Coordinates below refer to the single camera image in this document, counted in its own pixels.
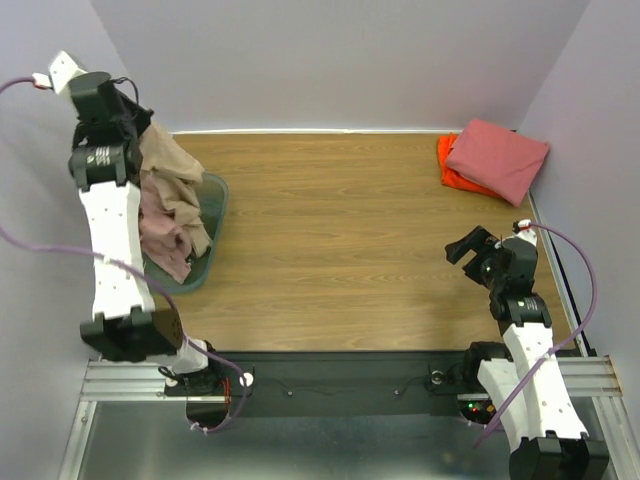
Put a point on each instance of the teal plastic basket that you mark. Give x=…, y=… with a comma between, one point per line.
x=213, y=196

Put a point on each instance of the pink crumpled t shirt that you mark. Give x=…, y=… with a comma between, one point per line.
x=162, y=239

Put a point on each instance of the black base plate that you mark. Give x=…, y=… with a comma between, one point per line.
x=326, y=384

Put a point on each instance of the beige t shirt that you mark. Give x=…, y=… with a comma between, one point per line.
x=169, y=179

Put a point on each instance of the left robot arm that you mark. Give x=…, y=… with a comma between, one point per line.
x=105, y=164

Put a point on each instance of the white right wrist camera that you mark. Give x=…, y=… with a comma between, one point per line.
x=522, y=231

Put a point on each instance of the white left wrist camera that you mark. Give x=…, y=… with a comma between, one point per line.
x=62, y=69

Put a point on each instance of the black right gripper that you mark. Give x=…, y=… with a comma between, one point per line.
x=476, y=251

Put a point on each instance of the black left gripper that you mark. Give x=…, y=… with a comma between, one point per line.
x=143, y=115

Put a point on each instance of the folded pink t shirt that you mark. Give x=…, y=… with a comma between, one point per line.
x=498, y=158

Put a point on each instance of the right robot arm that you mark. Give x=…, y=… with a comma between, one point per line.
x=547, y=439

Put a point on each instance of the aluminium frame rail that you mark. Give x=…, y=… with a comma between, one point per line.
x=578, y=376

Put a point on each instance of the folded orange t shirt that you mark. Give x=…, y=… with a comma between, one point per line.
x=451, y=178

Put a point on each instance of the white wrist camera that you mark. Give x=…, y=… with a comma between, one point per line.
x=522, y=231
x=62, y=69

